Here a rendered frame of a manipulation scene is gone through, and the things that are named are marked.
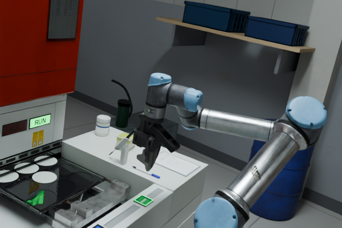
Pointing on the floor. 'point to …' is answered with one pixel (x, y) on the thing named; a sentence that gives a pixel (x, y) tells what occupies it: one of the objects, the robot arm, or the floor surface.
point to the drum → (282, 186)
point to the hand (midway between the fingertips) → (149, 168)
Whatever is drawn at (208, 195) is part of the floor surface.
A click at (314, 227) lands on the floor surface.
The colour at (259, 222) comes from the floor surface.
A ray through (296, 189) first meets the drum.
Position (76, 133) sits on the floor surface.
